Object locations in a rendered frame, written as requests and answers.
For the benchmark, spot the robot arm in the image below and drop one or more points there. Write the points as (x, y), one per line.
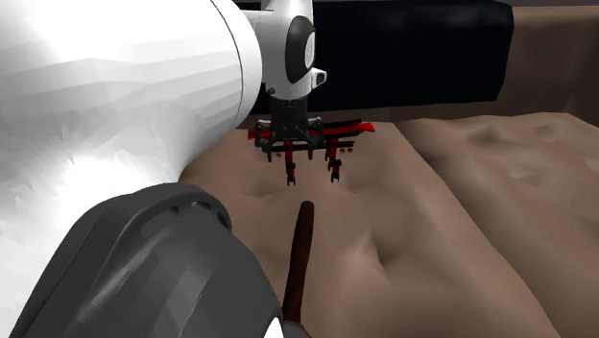
(117, 93)

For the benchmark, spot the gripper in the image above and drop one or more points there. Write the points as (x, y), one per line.
(289, 117)

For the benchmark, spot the dark brown wooden stick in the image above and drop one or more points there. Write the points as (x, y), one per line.
(299, 253)

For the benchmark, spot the brown sofa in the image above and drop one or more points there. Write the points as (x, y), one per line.
(421, 234)

